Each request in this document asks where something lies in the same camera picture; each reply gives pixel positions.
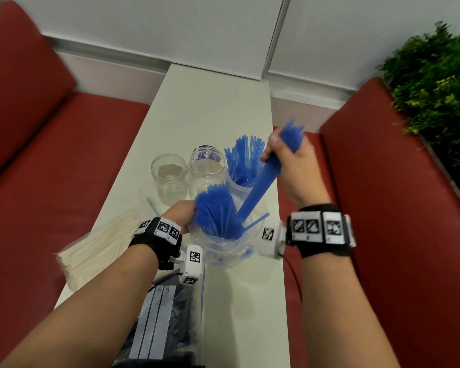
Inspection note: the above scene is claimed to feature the person's left hand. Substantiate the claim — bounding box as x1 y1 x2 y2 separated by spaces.
160 200 197 234

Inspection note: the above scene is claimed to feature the person's right hand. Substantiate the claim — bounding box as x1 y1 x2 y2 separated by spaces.
260 130 332 210

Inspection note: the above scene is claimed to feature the black wristband with markers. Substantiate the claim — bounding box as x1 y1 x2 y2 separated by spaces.
286 204 357 259
129 217 183 271

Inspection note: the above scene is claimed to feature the red sofa beside plant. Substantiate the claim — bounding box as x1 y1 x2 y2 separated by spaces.
272 77 460 368

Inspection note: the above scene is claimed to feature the person's right forearm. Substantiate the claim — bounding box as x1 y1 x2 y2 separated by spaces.
301 255 401 368

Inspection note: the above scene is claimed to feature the bag of black straws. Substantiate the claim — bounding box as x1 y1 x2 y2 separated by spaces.
113 285 202 368

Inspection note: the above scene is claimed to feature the clear glass jar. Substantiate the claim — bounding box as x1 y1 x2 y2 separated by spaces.
188 145 227 200
150 153 189 205

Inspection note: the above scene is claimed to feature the large bundle of blue straws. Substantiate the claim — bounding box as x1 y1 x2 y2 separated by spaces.
194 184 271 241

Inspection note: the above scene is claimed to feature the black camera cable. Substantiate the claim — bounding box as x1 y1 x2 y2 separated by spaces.
149 270 183 292
282 255 304 303

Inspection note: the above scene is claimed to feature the green plant hedge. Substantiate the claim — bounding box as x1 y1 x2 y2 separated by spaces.
377 9 460 208

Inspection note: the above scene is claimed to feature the person's left forearm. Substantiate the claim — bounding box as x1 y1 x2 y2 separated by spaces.
0 245 160 368

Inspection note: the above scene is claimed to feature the black right wristband with markers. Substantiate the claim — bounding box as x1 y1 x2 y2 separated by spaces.
286 204 357 259

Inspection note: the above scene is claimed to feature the clear bag with white strips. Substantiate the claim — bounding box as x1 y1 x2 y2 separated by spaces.
111 275 206 368

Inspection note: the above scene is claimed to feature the black left wristband with markers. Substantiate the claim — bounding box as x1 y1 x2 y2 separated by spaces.
129 217 183 271

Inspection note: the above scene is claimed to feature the black right camera cable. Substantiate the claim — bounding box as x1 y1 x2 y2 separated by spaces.
282 255 304 303

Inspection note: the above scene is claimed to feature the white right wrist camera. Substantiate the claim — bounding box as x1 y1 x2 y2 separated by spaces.
257 217 287 260

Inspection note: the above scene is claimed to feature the clear plastic bag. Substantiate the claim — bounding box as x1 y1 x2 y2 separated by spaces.
188 210 271 269

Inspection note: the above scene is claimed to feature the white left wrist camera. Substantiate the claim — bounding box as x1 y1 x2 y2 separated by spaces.
179 244 204 286

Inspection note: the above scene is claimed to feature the clear blue-zip bag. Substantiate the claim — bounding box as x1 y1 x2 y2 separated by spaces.
55 197 162 294

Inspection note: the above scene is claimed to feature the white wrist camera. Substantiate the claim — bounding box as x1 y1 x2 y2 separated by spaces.
179 244 204 286
257 217 287 260

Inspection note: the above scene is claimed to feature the small bunch of blue straws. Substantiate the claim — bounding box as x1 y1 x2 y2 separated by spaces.
224 135 267 188
236 118 305 223

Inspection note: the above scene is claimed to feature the frosted plastic jar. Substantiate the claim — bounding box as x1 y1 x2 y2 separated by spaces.
224 176 254 203

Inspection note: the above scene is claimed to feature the black left camera cable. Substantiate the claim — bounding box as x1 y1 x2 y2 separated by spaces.
149 270 183 292

